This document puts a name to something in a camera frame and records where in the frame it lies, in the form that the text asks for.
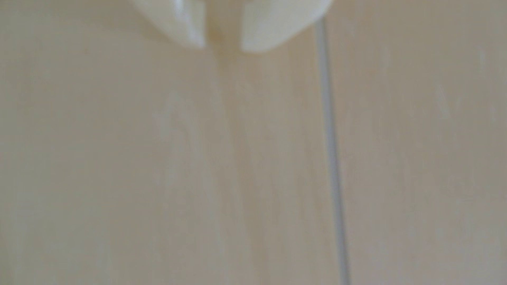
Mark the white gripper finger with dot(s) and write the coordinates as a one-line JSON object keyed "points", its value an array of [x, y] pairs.
{"points": [[174, 18], [277, 19]]}

